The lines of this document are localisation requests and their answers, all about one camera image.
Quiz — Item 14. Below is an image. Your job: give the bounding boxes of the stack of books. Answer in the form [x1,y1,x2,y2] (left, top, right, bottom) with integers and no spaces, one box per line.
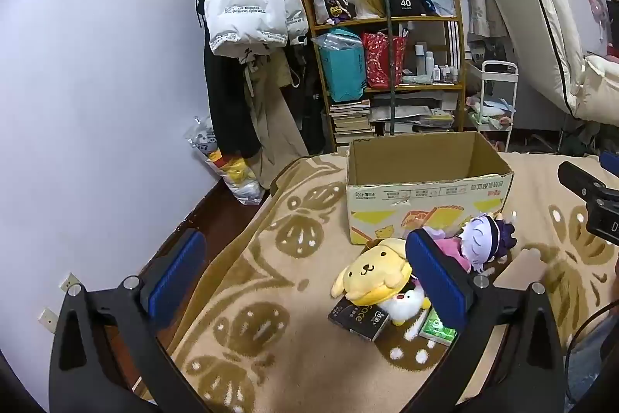
[330,99,375,147]

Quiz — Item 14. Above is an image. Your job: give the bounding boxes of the yellow dog plush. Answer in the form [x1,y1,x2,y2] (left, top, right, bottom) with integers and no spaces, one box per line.
[331,238,414,305]

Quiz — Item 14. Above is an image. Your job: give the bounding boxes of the group of cosmetic bottles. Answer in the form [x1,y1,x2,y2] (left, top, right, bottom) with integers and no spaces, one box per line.
[413,43,458,85]

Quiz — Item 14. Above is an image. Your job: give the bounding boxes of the white trolley cart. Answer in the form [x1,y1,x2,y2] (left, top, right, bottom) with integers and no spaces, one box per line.
[465,60,519,147]

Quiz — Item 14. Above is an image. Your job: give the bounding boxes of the green packet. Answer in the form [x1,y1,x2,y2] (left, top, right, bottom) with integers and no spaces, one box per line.
[419,309,458,346]

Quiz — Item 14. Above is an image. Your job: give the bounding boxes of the white folded mattress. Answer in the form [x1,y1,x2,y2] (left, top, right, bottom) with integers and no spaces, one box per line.
[479,0,619,121]

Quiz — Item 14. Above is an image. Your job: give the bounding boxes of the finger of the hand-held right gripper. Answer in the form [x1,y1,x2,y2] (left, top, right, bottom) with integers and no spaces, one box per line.
[557,161,619,204]
[598,151,619,176]

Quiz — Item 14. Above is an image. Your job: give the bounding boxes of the teal tote bag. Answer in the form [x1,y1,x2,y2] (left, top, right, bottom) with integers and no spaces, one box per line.
[316,36,366,103]

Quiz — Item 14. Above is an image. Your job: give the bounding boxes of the wooden shelf rack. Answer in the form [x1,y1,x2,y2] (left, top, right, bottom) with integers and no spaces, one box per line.
[299,0,467,153]

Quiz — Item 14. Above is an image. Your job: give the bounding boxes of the pink wall decoration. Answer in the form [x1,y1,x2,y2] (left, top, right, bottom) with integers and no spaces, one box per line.
[587,0,619,46]

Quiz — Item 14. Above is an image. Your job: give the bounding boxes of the printed cardboard box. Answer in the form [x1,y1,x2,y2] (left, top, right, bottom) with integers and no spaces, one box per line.
[345,131,514,245]

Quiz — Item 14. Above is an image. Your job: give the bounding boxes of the dark hanging bag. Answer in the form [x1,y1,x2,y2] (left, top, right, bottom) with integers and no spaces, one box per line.
[283,38,330,155]

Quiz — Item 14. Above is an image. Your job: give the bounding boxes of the black hanging garment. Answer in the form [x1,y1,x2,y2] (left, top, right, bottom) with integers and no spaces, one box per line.
[196,0,262,157]

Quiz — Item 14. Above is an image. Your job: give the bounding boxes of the purple-haired doll plush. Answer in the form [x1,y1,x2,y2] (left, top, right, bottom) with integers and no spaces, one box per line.
[457,212,518,274]

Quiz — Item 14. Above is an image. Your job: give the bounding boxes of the clear plastic bag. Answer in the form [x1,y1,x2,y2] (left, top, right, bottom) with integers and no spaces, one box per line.
[312,28,363,53]

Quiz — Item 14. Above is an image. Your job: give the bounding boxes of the white duck plush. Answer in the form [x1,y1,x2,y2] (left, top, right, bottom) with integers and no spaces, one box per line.
[387,280,432,327]

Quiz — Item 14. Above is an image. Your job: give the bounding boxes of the black packet box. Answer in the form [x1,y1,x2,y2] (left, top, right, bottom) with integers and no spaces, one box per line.
[329,296,392,342]

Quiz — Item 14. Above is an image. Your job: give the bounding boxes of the beige hanging trousers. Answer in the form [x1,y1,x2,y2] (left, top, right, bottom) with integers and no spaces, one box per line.
[242,50,310,190]

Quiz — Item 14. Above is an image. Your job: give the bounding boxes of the pile of papers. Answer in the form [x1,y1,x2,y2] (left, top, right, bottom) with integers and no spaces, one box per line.
[370,96,458,135]

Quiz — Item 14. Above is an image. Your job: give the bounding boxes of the person's blue jeans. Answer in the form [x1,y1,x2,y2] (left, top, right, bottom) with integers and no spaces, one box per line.
[563,307,619,413]

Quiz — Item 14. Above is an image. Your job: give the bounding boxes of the red gift bag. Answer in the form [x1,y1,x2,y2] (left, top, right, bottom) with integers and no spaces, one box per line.
[360,32,409,89]

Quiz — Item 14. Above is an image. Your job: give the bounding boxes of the plastic bag of toys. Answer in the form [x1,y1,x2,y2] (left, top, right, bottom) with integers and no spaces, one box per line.
[186,117,266,206]

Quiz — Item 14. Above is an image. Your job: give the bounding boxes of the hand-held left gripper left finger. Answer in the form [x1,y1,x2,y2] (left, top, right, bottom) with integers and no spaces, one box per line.
[48,228,214,413]

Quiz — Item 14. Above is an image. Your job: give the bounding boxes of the green pole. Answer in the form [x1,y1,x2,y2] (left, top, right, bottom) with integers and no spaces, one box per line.
[382,0,400,135]

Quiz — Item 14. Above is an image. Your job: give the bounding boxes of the beige patterned blanket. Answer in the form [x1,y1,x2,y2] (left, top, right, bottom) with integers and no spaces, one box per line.
[130,147,619,413]

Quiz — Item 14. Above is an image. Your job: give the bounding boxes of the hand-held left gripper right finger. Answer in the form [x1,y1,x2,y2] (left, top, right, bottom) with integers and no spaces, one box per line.
[405,228,566,413]

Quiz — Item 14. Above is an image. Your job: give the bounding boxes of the black cable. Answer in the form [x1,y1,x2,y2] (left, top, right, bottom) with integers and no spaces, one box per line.
[568,301,619,346]

